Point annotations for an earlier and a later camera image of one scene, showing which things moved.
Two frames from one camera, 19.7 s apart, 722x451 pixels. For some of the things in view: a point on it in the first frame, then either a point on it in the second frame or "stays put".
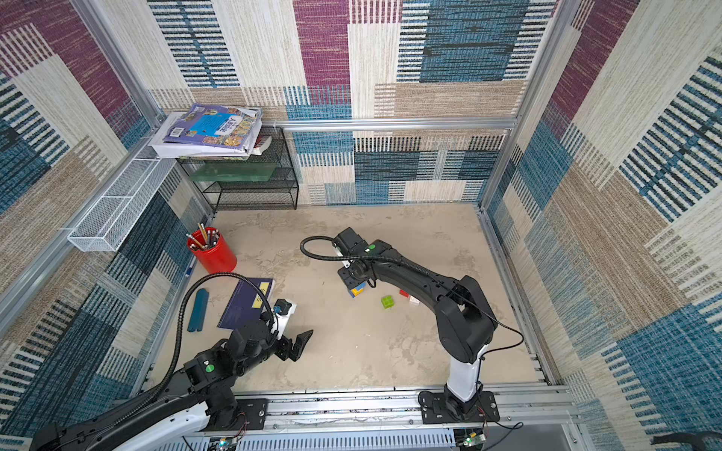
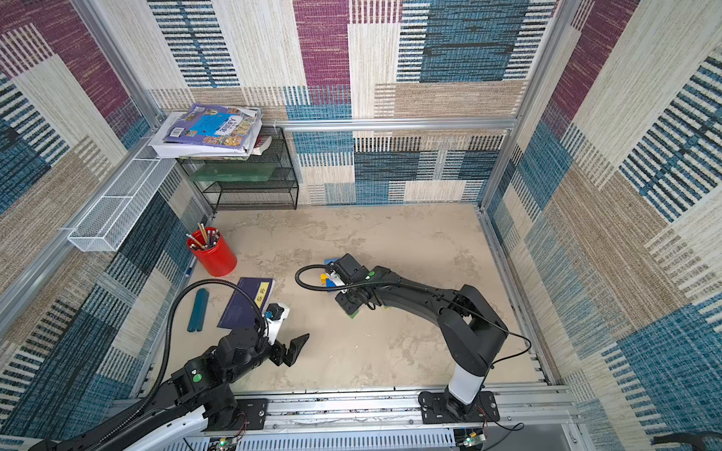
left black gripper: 301,341 stays put
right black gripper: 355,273 to 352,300
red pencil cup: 211,251 stays put
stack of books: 212,132 stays put
